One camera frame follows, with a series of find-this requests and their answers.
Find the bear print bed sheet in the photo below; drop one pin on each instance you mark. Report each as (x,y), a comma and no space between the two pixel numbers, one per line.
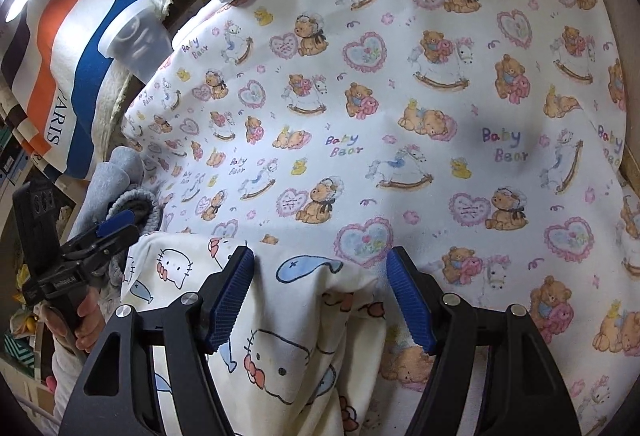
(400,116)

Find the grey folded pants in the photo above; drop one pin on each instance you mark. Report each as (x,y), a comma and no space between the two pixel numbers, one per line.
(115,171)

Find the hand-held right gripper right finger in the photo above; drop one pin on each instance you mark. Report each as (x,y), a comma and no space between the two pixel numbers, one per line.
(412,301)

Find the clear plastic jar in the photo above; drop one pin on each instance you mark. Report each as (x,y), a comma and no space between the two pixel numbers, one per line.
(135,46)

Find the person's left forearm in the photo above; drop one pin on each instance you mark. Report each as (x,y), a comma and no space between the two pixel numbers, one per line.
(67,381)

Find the striped hanging blanket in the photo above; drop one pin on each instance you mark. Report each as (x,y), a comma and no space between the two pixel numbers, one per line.
(100,41)

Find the cream cat print pants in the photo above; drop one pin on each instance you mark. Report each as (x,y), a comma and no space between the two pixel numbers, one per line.
(300,316)

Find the person's left hand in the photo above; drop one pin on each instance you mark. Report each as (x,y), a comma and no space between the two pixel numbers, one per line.
(87,321)

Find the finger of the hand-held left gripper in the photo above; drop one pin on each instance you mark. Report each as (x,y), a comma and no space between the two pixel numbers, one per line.
(112,246)
(116,222)

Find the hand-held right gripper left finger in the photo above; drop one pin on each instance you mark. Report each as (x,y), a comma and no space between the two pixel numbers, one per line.
(230,301)

